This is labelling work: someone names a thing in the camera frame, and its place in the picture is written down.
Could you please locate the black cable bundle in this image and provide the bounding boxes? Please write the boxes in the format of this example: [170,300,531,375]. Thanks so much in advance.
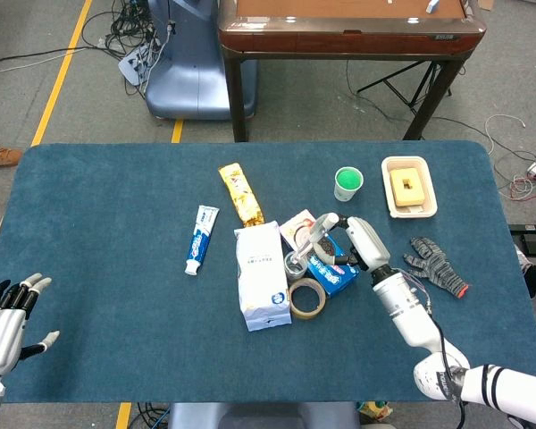
[80,0,162,97]

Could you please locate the red thin cables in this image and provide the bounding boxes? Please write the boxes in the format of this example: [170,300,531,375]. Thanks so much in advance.
[499,175,536,201]

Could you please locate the yellow tape roll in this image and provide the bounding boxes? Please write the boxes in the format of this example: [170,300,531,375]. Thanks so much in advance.
[288,277,328,320]

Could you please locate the yellow green packet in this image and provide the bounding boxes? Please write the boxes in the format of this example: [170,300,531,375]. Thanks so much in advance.
[360,400,395,424]

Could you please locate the white paper bag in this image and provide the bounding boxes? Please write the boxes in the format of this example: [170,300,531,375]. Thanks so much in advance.
[233,220,293,332]

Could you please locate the green paper cup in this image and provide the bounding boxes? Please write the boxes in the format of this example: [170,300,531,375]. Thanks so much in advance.
[333,165,364,203]

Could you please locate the white thin cable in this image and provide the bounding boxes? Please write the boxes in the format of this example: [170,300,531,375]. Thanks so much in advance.
[485,114,531,151]

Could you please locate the black floor equipment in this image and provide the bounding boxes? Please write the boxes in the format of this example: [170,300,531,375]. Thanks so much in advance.
[508,223,536,258]

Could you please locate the blue white toothpaste tube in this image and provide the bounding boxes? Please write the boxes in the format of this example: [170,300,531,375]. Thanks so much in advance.
[183,205,220,277]

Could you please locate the black tripod stand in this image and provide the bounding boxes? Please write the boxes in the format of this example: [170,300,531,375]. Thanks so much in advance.
[356,60,453,113]

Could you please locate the white power strip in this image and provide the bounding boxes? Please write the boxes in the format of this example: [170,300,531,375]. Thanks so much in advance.
[118,42,162,86]

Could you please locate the clear plastic tube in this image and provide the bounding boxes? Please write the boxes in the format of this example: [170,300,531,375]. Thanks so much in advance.
[293,213,339,265]

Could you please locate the yellow sponge block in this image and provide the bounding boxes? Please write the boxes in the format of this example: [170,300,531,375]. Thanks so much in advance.
[389,167,426,207]

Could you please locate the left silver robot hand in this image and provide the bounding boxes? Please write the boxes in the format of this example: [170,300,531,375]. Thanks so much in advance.
[0,273,61,376]

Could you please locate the teal table mat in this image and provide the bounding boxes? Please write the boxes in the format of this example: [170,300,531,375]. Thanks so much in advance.
[0,140,536,406]

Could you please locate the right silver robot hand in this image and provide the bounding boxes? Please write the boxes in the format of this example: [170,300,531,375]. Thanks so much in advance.
[328,213,391,273]

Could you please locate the grey robot torso base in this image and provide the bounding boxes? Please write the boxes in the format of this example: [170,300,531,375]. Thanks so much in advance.
[167,401,363,429]

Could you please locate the grey striped work glove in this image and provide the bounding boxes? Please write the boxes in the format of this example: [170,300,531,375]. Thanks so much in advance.
[403,236,471,299]

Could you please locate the clear plastic cup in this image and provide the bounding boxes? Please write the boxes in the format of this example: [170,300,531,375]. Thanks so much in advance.
[283,251,311,282]

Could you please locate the brown mahjong table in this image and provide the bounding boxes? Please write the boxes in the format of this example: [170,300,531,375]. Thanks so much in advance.
[217,0,487,143]

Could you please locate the beige food tray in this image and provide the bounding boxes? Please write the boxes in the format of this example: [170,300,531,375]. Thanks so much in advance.
[381,156,439,219]

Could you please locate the brown shoe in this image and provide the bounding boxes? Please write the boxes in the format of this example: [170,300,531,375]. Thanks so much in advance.
[0,147,24,169]

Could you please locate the coloured wrist wires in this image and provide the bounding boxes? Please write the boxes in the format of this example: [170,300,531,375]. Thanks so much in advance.
[395,267,433,310]

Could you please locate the yellow snack packet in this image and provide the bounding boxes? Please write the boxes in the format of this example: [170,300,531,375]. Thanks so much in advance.
[218,163,265,228]

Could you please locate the blue cookie box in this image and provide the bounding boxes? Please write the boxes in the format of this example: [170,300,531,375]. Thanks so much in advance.
[279,208,360,299]

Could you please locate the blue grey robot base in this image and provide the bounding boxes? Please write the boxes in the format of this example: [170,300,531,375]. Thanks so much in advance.
[145,0,258,121]

